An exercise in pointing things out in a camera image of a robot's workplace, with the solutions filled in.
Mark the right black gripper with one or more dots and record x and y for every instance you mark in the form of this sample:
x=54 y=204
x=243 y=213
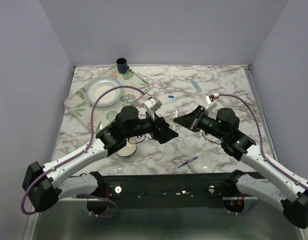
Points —
x=192 y=120

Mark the floral serving tray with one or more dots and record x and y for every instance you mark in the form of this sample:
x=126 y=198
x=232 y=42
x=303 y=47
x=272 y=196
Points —
x=132 y=84

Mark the blue gel pen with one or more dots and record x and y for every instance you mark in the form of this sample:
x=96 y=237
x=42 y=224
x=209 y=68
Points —
x=187 y=162

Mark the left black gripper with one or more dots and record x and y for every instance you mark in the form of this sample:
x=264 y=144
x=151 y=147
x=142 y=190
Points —
x=165 y=133

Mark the white marker red tip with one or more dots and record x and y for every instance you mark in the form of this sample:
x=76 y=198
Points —
x=175 y=116

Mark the dark blue mug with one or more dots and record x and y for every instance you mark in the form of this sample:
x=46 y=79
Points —
x=122 y=66

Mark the white dark-rimmed bowl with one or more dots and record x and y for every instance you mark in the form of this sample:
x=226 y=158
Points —
x=129 y=150

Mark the white blue-rimmed plate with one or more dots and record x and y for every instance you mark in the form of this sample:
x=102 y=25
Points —
x=99 y=86

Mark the light blue marker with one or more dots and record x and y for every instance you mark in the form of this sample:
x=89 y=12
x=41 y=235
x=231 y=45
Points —
x=196 y=86

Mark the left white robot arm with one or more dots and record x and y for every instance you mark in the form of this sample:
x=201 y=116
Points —
x=45 y=184

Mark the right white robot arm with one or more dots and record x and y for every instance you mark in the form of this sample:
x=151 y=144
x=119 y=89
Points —
x=285 y=190

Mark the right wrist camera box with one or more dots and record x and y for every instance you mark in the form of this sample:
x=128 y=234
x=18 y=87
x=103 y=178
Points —
x=211 y=102

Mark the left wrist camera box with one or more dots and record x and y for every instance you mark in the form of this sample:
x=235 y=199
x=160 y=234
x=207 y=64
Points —
x=152 y=104

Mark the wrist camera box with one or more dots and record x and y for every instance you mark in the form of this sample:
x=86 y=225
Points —
x=211 y=102
x=152 y=104

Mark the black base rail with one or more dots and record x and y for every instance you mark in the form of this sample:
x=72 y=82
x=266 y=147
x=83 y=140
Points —
x=169 y=190

